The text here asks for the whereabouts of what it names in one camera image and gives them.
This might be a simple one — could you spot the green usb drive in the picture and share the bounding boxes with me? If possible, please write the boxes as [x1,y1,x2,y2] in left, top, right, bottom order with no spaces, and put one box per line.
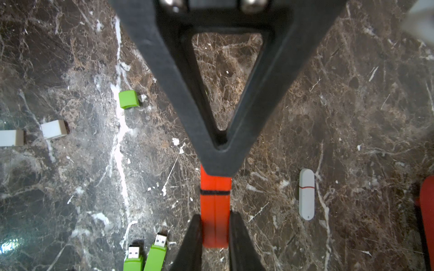
[123,246,145,271]
[144,233,167,271]

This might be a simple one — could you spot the red toaster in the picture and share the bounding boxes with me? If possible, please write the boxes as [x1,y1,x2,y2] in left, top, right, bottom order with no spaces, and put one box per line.
[414,175,434,271]

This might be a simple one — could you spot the white usb cap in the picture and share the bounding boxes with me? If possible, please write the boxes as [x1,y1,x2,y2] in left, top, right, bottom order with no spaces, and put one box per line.
[0,130,25,147]
[40,120,68,140]

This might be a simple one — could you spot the white usb drive red end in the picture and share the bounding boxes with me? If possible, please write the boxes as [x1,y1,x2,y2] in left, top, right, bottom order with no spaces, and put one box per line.
[299,168,315,221]

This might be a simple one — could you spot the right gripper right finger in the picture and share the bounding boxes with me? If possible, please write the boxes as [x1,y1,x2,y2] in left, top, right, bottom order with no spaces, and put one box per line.
[229,211,265,271]

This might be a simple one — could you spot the green usb cap lower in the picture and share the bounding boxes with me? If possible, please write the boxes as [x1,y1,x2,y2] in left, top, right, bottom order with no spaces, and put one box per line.
[118,90,140,110]

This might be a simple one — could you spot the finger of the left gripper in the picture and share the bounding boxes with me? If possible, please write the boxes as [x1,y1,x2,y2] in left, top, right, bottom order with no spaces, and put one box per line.
[111,1,346,177]

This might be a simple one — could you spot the white usb cap upper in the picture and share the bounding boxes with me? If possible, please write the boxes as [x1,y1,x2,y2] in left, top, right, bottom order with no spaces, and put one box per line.
[40,120,68,140]

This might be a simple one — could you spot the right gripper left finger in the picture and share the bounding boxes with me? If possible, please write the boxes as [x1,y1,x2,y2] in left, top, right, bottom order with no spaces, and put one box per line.
[170,214,203,271]

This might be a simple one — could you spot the white usb cap lower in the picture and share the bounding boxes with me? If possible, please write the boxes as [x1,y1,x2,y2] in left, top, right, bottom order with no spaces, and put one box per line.
[0,130,25,147]

